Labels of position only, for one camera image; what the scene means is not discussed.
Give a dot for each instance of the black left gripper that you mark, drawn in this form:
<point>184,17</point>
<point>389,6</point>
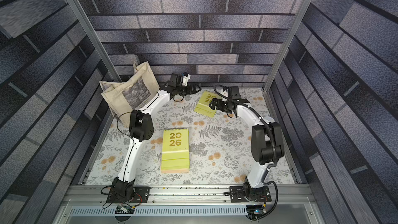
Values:
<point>192,90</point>

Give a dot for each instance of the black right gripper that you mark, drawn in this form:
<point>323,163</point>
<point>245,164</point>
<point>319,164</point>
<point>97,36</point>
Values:
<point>223,101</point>

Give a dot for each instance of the green 2026 calendar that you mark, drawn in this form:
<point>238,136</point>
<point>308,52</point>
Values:
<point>175,149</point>
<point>202,106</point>

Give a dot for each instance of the pink 2026 desk calendar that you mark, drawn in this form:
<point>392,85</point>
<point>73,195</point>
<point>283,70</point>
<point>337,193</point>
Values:
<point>175,171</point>

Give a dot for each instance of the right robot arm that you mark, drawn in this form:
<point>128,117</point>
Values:
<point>232,93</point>

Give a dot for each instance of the cream canvas tote bag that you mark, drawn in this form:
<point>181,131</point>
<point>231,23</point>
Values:
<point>123,98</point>

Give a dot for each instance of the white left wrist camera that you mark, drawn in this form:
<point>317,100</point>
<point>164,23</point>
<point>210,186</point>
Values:
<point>185,78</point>

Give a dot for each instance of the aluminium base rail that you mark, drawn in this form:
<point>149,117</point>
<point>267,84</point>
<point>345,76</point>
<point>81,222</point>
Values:
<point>158,195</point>

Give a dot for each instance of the right aluminium frame post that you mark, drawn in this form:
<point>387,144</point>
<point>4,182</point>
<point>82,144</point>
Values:
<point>304,5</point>

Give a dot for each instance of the aluminium frame post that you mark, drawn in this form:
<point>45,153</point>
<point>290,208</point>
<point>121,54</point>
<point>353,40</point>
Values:
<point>88,28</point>
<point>304,5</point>

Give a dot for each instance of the left aluminium frame post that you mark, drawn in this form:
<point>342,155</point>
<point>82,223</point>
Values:
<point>88,28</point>

